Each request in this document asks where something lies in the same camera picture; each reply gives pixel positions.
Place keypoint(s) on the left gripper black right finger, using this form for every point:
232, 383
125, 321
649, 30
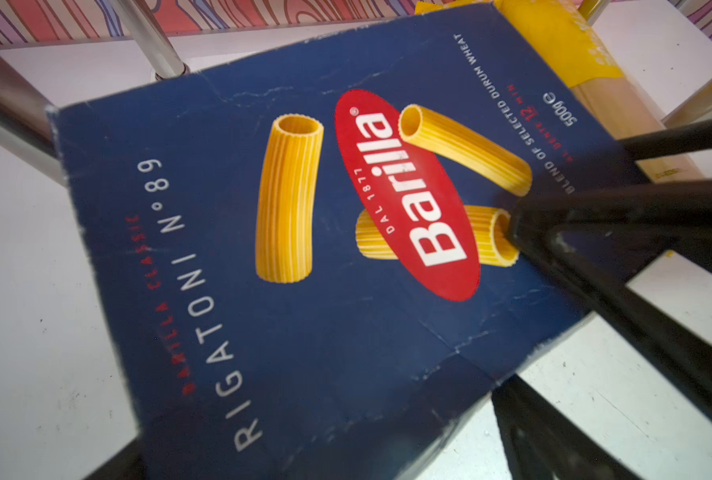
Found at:
541, 443

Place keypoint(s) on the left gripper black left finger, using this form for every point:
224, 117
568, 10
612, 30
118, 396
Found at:
127, 464

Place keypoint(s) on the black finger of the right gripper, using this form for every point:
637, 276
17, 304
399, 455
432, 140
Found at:
691, 138
679, 212

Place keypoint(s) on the yellow Pastatime spaghetti bag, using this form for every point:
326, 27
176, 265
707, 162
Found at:
564, 39

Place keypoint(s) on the blue Barilla rigatoni box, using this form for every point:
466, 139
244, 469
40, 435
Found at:
301, 255

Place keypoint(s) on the white two-tier shelf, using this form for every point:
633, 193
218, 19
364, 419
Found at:
659, 49

